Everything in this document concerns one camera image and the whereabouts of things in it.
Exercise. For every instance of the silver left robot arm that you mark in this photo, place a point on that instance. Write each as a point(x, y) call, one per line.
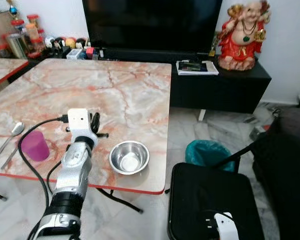
point(73, 167)

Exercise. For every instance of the black chair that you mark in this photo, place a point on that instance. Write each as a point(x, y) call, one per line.
point(205, 195)

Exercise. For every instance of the large marble pattern table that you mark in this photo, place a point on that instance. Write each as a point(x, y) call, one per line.
point(115, 90)

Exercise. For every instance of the stainless steel bowl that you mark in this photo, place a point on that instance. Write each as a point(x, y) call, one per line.
point(129, 158)

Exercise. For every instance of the purple plastic cup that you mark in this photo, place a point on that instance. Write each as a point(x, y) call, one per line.
point(35, 146)

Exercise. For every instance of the black metal table leg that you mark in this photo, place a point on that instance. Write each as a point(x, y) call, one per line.
point(121, 201)

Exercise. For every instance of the small blue white box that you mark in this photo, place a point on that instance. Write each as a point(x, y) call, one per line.
point(75, 54)

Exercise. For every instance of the teal lined waste bin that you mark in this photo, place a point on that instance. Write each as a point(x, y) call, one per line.
point(206, 152)

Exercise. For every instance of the steel spoon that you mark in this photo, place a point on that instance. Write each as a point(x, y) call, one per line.
point(15, 129)

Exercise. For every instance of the steel fork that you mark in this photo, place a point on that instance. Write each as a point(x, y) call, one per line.
point(10, 157)

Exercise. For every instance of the small marble pattern table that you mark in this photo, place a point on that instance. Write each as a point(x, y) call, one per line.
point(4, 69)

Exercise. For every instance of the steel canister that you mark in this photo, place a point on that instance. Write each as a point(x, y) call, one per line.
point(16, 46)

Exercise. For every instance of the tall red lidded jar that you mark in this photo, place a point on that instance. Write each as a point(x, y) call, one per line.
point(33, 27)

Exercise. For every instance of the black flat television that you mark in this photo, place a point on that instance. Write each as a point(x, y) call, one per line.
point(150, 22)

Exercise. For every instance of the white booklet with dark cover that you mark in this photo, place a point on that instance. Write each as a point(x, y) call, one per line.
point(196, 68)

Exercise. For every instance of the black television cabinet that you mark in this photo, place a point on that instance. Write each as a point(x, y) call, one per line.
point(215, 90)

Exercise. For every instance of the short red lidded jar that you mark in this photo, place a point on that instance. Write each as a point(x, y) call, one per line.
point(17, 26)

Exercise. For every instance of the red laughing Buddha statue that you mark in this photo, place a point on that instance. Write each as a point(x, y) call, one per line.
point(241, 42)

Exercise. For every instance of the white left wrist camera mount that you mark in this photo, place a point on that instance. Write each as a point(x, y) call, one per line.
point(78, 119)

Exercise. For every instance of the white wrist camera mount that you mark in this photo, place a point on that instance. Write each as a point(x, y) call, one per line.
point(227, 229)
point(78, 119)

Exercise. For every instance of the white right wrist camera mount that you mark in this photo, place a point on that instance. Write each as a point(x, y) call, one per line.
point(227, 229)

